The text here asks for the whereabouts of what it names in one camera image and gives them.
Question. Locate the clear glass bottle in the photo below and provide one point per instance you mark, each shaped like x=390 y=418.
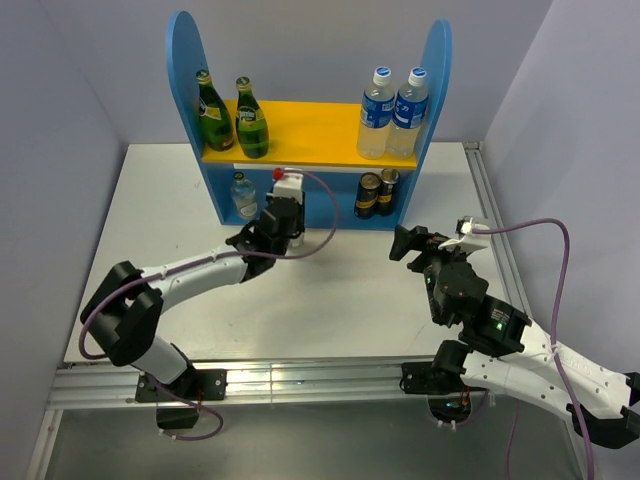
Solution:
x=243 y=194
x=297 y=242

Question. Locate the rear black yellow can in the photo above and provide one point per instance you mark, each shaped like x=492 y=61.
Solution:
x=390 y=179

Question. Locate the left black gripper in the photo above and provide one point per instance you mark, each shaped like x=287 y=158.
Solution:
x=300 y=218

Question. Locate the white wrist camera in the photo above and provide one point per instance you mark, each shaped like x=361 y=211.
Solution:
x=472 y=235
x=288 y=184

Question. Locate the front black yellow can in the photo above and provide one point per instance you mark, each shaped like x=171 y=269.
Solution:
x=367 y=195

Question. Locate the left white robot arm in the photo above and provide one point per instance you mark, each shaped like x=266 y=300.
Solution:
x=123 y=314

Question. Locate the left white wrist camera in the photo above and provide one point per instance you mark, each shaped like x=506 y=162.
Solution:
x=288 y=184

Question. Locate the aluminium right side rail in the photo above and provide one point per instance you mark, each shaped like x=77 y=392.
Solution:
x=506 y=264

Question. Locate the aluminium front rail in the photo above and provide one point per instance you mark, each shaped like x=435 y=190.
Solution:
x=99 y=386

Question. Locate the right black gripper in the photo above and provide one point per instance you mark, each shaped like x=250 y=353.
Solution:
x=417 y=238

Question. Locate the aluminium rail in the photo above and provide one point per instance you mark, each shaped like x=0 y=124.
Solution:
x=99 y=386
x=506 y=264

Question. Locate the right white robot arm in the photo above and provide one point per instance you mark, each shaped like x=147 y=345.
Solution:
x=502 y=349

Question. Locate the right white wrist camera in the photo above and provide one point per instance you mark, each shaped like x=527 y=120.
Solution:
x=472 y=235

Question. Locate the black yellow can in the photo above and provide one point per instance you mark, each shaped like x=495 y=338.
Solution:
x=367 y=195
x=390 y=179

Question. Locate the Pocari Sweat bottle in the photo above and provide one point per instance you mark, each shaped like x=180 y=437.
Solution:
x=375 y=114
x=409 y=111

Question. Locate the blue and yellow wooden shelf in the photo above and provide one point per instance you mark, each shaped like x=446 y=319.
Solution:
x=316 y=136

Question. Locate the green Perrier bottle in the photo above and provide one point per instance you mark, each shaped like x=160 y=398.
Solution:
x=251 y=125
x=214 y=117

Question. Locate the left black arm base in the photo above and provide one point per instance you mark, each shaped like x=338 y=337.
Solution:
x=179 y=405

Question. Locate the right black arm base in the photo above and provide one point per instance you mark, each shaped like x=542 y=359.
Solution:
x=451 y=403

